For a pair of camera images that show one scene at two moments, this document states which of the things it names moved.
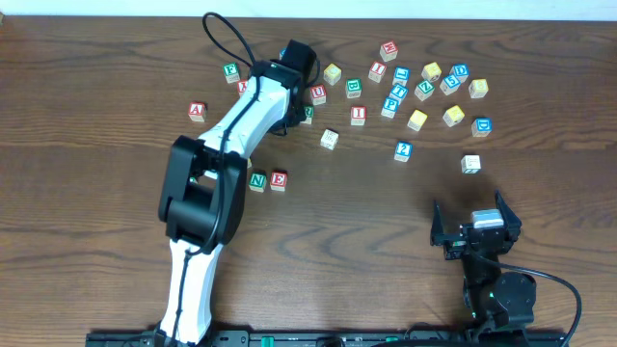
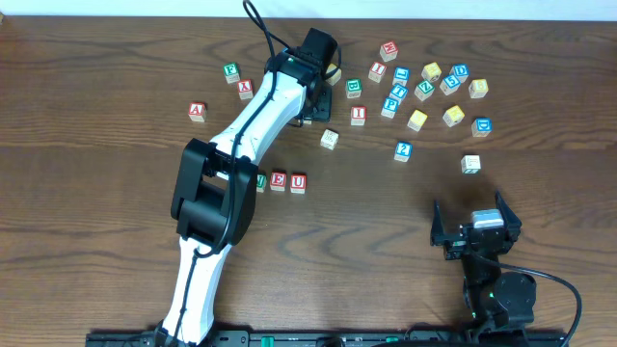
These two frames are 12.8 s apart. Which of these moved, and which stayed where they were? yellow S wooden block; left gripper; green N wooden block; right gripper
Moved: left gripper
Stayed: right gripper; green N wooden block; yellow S wooden block
